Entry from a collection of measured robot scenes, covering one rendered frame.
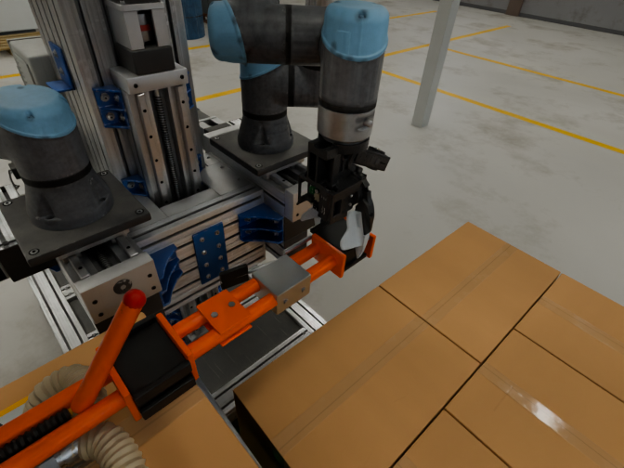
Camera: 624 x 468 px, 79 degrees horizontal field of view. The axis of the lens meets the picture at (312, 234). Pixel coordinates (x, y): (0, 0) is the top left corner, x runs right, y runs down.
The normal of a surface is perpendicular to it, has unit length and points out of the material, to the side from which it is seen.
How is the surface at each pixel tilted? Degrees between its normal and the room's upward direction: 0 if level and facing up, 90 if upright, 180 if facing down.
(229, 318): 1
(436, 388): 0
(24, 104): 7
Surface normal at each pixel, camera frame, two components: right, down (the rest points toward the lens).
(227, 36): 0.01, 0.53
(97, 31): 0.68, 0.50
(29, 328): 0.05, -0.77
